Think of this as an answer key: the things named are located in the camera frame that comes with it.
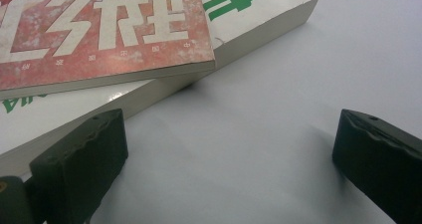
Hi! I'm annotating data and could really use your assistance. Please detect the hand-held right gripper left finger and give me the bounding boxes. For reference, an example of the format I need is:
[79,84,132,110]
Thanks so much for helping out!
[29,109,129,224]

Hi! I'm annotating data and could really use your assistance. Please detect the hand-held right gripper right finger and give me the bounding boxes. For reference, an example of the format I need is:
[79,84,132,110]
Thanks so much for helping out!
[331,109,422,224]

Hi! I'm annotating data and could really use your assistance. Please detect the red-brown cover magazine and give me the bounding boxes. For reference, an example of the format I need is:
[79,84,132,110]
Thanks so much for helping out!
[0,0,217,101]

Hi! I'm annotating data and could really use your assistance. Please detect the white green-lettered magazine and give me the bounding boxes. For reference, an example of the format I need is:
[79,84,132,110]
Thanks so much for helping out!
[0,0,320,178]

